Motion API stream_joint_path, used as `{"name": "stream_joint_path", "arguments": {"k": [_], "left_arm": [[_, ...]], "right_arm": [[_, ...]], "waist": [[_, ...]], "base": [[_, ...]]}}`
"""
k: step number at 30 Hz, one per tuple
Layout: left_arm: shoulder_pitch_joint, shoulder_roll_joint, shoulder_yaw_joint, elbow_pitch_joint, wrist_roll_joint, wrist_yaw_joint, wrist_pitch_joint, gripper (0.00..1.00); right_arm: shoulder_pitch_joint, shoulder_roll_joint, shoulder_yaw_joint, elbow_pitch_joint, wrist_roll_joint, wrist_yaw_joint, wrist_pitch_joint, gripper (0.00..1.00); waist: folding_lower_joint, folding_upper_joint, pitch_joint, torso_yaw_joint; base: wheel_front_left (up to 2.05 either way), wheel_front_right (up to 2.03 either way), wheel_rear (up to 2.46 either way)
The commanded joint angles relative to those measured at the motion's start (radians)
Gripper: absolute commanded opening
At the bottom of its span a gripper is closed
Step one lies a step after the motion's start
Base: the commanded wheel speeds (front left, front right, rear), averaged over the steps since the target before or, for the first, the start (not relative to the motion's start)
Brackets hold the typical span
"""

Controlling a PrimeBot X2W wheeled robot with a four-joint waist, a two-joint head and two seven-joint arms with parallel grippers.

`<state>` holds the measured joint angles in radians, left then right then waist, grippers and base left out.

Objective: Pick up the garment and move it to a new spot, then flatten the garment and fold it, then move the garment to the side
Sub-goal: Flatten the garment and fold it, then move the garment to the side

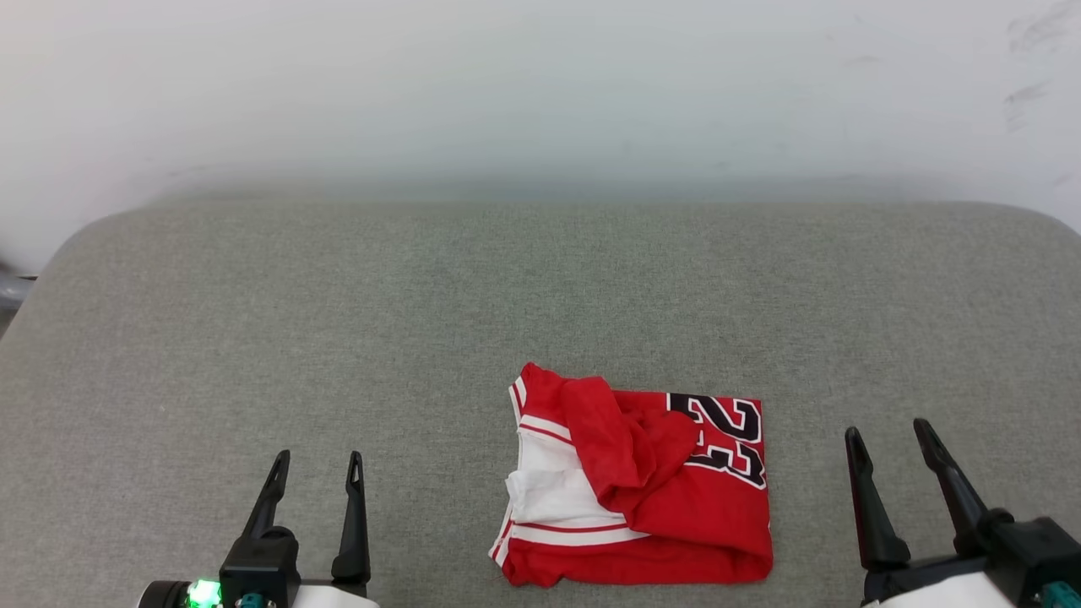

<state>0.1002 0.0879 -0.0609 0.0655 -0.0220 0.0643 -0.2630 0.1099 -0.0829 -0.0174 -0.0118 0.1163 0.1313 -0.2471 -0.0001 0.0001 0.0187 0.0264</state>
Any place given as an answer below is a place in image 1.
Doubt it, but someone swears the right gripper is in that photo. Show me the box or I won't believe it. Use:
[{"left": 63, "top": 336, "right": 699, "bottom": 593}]
[{"left": 844, "top": 417, "right": 1081, "bottom": 608}]

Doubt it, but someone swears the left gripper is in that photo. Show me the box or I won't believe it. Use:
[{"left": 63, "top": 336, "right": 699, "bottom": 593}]
[{"left": 138, "top": 449, "right": 383, "bottom": 608}]

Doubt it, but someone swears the red Bulls 23 jersey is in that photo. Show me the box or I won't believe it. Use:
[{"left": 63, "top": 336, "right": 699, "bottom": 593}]
[{"left": 487, "top": 361, "right": 775, "bottom": 589}]

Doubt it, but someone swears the grey fabric sofa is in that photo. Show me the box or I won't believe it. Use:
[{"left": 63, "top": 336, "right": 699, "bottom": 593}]
[{"left": 0, "top": 198, "right": 1081, "bottom": 608}]

